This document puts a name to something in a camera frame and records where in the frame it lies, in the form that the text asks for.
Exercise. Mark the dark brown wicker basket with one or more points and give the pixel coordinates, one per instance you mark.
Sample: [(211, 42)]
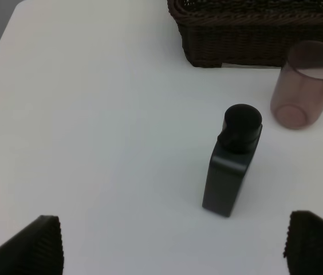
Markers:
[(252, 33)]

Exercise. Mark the translucent pink plastic cup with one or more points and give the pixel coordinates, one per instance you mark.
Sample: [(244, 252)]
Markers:
[(297, 100)]

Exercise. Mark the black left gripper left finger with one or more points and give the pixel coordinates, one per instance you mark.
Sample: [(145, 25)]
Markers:
[(36, 249)]

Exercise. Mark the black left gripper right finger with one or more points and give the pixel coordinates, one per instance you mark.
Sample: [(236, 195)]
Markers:
[(304, 243)]

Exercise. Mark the dark green pump bottle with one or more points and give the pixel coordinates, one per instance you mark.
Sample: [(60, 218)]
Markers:
[(231, 158)]

